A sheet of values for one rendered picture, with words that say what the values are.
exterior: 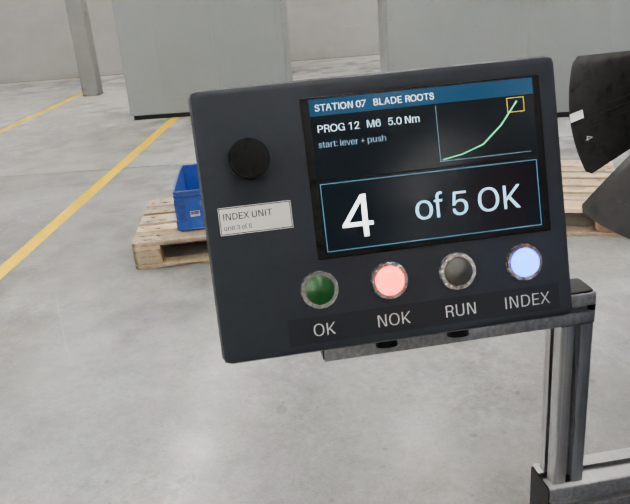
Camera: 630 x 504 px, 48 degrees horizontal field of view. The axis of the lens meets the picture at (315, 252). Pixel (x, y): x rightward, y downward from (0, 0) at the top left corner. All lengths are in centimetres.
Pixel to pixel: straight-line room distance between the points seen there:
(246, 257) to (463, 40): 608
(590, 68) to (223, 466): 148
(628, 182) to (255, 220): 77
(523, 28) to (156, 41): 387
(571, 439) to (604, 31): 622
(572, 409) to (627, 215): 50
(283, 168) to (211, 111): 6
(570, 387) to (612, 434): 166
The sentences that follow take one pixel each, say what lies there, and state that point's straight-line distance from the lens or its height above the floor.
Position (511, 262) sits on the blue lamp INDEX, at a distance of 53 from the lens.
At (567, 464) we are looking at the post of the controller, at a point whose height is 87.
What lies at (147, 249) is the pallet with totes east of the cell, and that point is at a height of 11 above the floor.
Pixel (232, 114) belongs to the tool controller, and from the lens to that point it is 49.
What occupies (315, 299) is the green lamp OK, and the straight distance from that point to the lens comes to 49.
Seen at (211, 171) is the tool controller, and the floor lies 120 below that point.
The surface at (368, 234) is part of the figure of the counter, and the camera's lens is 50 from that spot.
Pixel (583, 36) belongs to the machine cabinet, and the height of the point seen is 69.
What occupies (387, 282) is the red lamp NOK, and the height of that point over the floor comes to 112.
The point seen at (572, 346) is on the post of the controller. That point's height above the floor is 101.
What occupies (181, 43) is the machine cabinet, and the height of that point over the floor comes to 79.
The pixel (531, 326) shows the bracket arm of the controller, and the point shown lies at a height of 103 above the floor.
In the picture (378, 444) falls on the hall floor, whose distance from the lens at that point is 222.
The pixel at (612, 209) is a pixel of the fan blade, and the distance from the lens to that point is 115.
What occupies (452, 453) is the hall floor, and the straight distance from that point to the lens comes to 219.
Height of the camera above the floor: 132
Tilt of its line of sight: 21 degrees down
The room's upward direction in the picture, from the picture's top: 5 degrees counter-clockwise
